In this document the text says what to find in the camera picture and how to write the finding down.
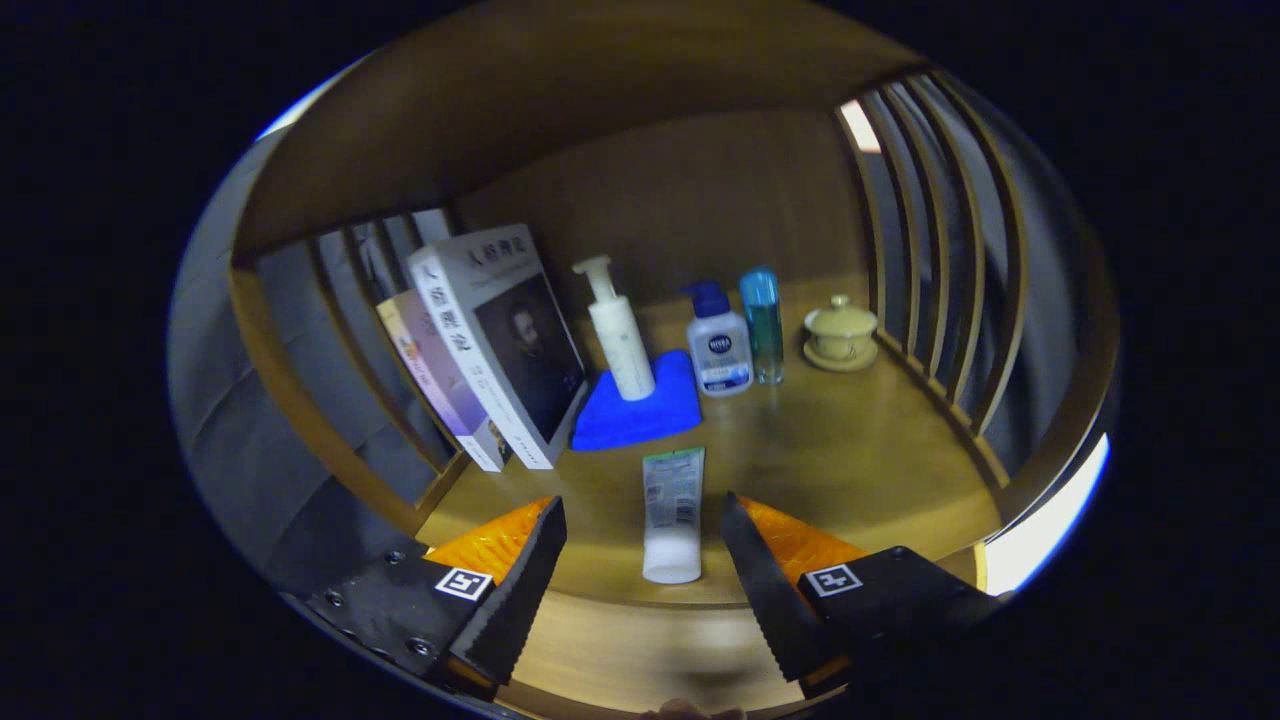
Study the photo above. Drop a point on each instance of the yellow lidded teacup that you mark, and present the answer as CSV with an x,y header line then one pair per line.
x,y
840,330

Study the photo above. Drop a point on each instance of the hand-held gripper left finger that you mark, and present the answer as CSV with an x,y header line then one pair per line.
x,y
505,600

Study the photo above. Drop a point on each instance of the wooden cabinet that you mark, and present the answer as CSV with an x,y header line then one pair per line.
x,y
600,90

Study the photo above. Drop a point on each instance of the wooden countertop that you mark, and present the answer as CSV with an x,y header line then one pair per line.
x,y
830,460

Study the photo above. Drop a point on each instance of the folded blue cloth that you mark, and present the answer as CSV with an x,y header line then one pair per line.
x,y
620,425

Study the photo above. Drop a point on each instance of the purple book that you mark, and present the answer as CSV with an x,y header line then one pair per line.
x,y
440,380

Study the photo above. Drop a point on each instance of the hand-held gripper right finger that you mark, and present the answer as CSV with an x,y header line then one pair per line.
x,y
775,600

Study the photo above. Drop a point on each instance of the teal bottle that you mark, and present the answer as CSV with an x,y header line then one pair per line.
x,y
765,330

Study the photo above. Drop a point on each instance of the white book with portrait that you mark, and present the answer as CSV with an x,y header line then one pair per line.
x,y
470,340

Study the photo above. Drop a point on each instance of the white grey box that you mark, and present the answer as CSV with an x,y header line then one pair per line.
x,y
1040,530

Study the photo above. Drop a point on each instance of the white cosmetic tube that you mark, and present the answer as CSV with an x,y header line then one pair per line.
x,y
672,520

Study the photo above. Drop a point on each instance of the white bottle with blue pump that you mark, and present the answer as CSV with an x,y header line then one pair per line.
x,y
720,355

